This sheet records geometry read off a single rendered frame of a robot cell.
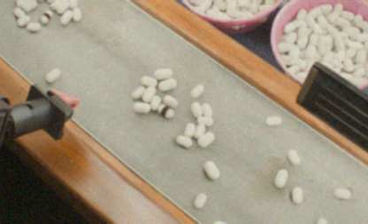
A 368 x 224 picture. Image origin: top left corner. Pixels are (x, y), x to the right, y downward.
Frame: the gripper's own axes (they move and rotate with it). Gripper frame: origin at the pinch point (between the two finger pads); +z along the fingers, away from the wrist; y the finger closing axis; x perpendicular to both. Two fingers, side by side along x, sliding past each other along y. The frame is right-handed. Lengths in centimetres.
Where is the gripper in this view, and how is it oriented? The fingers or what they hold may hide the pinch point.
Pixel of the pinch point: (75, 102)
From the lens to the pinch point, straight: 137.3
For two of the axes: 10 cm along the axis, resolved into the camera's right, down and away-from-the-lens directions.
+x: -4.1, 8.2, 3.9
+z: 4.8, -1.7, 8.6
